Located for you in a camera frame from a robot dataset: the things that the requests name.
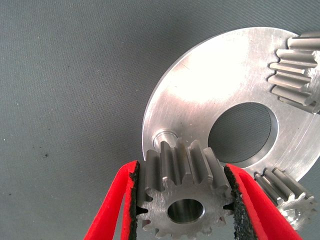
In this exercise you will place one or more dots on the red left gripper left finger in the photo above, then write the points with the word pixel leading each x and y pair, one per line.
pixel 112 205

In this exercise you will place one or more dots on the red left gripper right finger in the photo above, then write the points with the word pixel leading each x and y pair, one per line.
pixel 257 207

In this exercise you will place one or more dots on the small steel planetary gear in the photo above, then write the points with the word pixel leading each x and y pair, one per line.
pixel 292 75
pixel 295 207
pixel 160 207

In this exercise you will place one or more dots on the round metal carrier plate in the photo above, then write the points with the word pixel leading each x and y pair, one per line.
pixel 200 87

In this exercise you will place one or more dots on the dark table cloth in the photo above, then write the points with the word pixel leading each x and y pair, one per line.
pixel 62 87

